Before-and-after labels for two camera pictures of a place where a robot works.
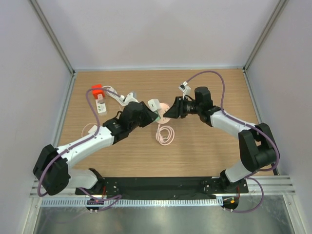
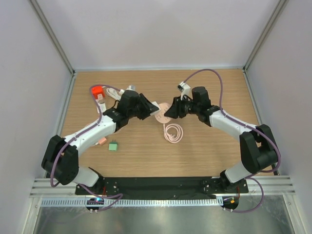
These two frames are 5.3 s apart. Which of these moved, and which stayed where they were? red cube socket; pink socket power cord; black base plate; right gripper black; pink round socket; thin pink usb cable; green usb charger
Moved: pink socket power cord; thin pink usb cable; green usb charger
Stayed: red cube socket; black base plate; pink round socket; right gripper black
